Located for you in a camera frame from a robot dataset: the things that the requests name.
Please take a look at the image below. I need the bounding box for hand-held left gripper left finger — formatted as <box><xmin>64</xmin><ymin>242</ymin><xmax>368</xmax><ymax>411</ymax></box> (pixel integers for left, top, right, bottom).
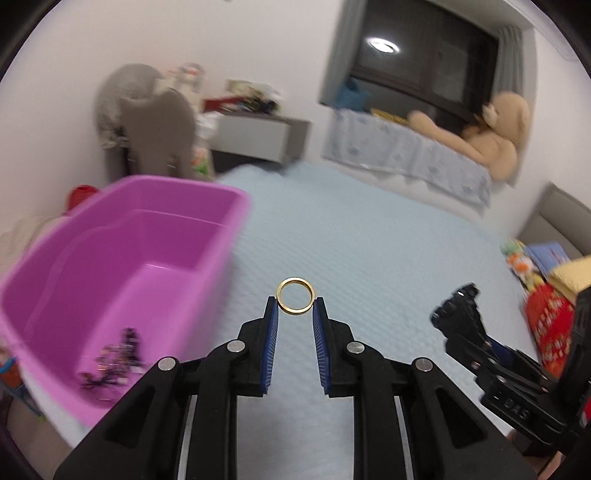
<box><xmin>53</xmin><ymin>295</ymin><xmax>281</xmax><ymax>480</ymax></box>

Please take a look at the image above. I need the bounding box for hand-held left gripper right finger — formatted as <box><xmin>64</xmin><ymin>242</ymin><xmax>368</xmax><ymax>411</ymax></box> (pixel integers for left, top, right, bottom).
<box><xmin>311</xmin><ymin>296</ymin><xmax>539</xmax><ymax>480</ymax></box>

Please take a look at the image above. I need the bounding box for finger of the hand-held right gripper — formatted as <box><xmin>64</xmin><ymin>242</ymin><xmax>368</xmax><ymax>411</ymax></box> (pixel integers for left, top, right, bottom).
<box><xmin>442</xmin><ymin>318</ymin><xmax>560</xmax><ymax>398</ymax></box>

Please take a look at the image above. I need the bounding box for gold ring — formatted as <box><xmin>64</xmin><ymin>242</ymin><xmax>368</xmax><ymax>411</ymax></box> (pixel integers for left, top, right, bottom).
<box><xmin>276</xmin><ymin>277</ymin><xmax>315</xmax><ymax>315</ymax></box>

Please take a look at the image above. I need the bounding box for black wrist watch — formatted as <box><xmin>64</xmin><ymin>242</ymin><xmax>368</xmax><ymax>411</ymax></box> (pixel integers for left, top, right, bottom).
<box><xmin>429</xmin><ymin>284</ymin><xmax>486</xmax><ymax>346</ymax></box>

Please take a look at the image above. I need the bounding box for dark jewellery pile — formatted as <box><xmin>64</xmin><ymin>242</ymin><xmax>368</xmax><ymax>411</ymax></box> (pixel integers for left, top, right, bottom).
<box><xmin>95</xmin><ymin>327</ymin><xmax>145</xmax><ymax>370</ymax></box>

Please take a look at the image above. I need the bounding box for dark cord necklace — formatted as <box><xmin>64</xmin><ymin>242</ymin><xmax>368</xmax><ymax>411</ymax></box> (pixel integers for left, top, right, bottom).
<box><xmin>76</xmin><ymin>367</ymin><xmax>134</xmax><ymax>402</ymax></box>

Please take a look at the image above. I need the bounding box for purple plastic bin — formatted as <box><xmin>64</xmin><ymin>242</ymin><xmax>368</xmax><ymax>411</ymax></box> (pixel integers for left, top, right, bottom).
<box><xmin>0</xmin><ymin>175</ymin><xmax>254</xmax><ymax>427</ymax></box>

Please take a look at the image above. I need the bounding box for red printed cushion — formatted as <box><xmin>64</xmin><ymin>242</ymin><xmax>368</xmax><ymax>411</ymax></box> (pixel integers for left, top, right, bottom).
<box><xmin>523</xmin><ymin>283</ymin><xmax>579</xmax><ymax>380</ymax></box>

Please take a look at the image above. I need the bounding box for small green orange plush toy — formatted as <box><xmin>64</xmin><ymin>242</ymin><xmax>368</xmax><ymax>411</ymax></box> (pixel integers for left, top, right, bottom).
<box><xmin>501</xmin><ymin>237</ymin><xmax>549</xmax><ymax>292</ymax></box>

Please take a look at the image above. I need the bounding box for yellow pillow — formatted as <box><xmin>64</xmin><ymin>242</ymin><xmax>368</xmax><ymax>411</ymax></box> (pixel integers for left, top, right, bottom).
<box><xmin>547</xmin><ymin>255</ymin><xmax>591</xmax><ymax>297</ymax></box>

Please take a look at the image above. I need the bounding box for blue picture book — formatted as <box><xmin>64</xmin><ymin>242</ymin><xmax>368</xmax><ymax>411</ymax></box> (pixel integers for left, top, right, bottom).
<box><xmin>526</xmin><ymin>241</ymin><xmax>583</xmax><ymax>283</ymax></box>

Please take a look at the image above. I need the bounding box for light blue bed blanket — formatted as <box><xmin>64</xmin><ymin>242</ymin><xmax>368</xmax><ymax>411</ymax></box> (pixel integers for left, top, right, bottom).
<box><xmin>18</xmin><ymin>164</ymin><xmax>555</xmax><ymax>480</ymax></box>

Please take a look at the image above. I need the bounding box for grey headboard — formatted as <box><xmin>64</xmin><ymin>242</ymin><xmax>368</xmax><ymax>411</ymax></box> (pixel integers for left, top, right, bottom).
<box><xmin>517</xmin><ymin>182</ymin><xmax>591</xmax><ymax>260</ymax></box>

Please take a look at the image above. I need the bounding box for colourful small toy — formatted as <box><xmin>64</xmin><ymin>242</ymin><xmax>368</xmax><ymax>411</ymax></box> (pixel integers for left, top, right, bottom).
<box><xmin>191</xmin><ymin>144</ymin><xmax>216</xmax><ymax>177</ymax></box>

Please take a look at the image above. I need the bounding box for grey nightstand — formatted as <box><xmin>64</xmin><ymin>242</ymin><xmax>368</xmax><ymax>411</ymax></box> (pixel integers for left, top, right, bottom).
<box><xmin>210</xmin><ymin>113</ymin><xmax>313</xmax><ymax>174</ymax></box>

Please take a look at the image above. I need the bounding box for light blue pillow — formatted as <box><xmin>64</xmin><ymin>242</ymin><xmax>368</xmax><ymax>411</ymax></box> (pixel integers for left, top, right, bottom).
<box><xmin>322</xmin><ymin>108</ymin><xmax>493</xmax><ymax>219</ymax></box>

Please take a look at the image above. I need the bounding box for tan plush bear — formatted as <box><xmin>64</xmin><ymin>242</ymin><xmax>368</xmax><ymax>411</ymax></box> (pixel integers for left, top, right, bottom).
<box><xmin>406</xmin><ymin>91</ymin><xmax>532</xmax><ymax>182</ymax></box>

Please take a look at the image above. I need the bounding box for grey chair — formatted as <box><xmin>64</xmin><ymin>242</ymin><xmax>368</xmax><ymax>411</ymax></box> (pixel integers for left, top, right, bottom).
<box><xmin>117</xmin><ymin>89</ymin><xmax>202</xmax><ymax>182</ymax></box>

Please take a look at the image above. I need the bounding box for clutter on nightstand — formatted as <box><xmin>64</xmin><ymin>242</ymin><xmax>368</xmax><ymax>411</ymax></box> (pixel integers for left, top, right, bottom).
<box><xmin>202</xmin><ymin>78</ymin><xmax>283</xmax><ymax>114</ymax></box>

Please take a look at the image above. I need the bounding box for blue bag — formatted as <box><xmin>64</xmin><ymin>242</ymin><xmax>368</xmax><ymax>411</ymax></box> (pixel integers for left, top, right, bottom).
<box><xmin>335</xmin><ymin>78</ymin><xmax>373</xmax><ymax>112</ymax></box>

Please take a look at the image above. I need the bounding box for grey curtain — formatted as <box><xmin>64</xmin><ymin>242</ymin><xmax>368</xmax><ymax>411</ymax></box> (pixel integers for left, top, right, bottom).
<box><xmin>320</xmin><ymin>0</ymin><xmax>368</xmax><ymax>108</ymax></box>

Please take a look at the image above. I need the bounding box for dark window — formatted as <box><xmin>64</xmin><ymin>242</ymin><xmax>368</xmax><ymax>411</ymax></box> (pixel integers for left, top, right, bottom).
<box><xmin>348</xmin><ymin>0</ymin><xmax>502</xmax><ymax>121</ymax></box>

